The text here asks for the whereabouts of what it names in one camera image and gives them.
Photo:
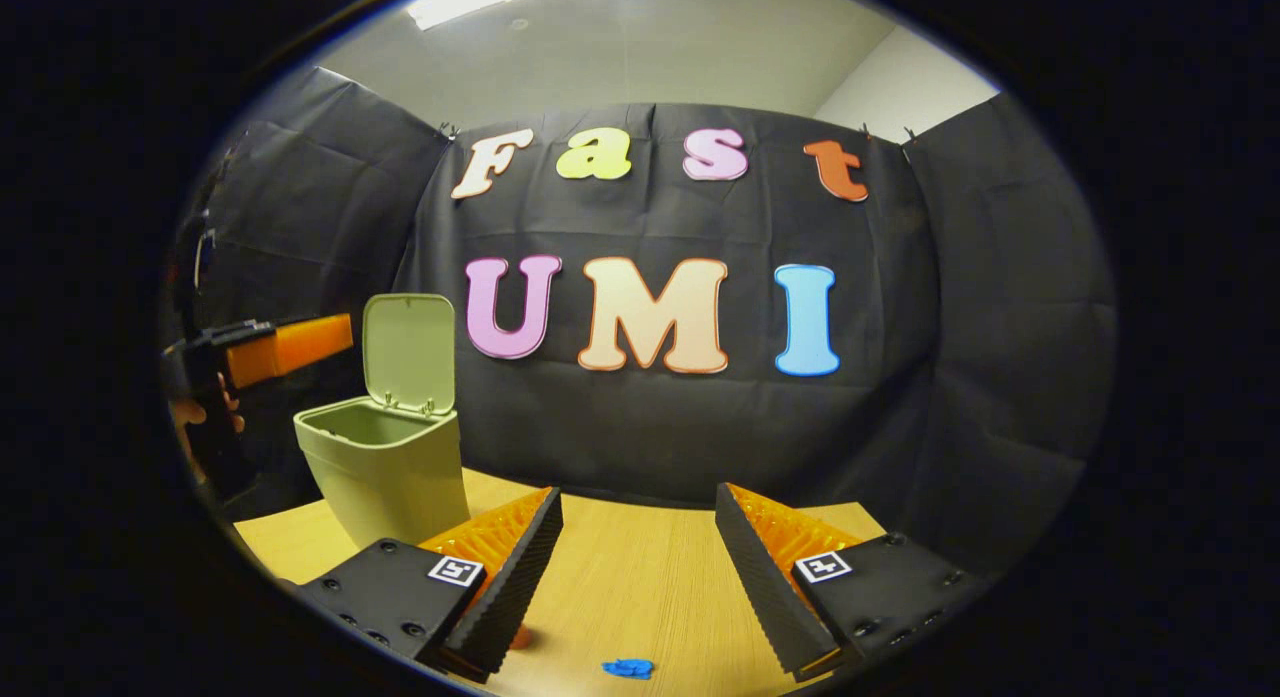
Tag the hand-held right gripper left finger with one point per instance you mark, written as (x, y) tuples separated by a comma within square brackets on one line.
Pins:
[(515, 587)]

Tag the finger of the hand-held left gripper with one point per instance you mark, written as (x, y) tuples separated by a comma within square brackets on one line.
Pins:
[(300, 347)]

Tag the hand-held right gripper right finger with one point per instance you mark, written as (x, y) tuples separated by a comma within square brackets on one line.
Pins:
[(765, 587)]

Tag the red pop can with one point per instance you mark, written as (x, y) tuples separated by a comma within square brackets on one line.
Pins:
[(521, 638)]

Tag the blue paper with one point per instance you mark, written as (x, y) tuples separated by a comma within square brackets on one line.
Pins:
[(628, 668)]

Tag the green desktop garbage bin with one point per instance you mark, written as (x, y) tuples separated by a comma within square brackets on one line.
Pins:
[(390, 477)]

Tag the wooden desktop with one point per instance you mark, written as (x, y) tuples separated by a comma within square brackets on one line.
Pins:
[(640, 587)]

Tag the dark tripod stand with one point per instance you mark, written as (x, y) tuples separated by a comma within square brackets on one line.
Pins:
[(200, 227)]

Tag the black backdrop cloth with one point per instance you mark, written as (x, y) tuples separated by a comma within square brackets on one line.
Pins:
[(650, 437)]

